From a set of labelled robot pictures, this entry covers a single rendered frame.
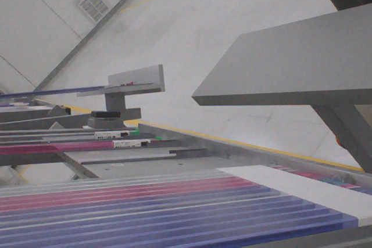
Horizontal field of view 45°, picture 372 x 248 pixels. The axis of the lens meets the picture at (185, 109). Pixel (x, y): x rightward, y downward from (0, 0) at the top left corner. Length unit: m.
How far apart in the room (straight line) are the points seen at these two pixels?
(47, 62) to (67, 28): 0.71
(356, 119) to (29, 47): 7.55
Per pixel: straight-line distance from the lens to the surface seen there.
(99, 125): 0.90
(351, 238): 0.29
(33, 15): 8.44
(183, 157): 0.62
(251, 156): 0.57
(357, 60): 0.85
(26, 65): 8.34
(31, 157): 0.88
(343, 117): 1.09
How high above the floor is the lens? 1.03
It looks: 21 degrees down
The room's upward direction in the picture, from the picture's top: 44 degrees counter-clockwise
